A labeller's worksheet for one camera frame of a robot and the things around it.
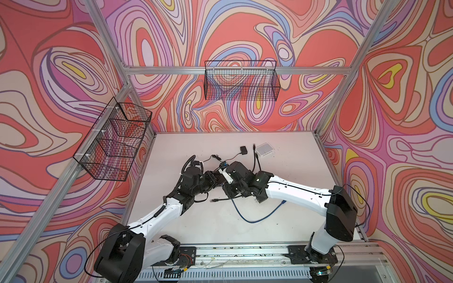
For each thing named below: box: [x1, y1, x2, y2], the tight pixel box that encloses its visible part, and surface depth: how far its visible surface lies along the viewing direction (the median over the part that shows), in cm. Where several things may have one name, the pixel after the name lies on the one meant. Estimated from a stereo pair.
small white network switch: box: [255, 142, 275, 157], surface depth 110 cm
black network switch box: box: [212, 169, 228, 186], surface depth 75 cm
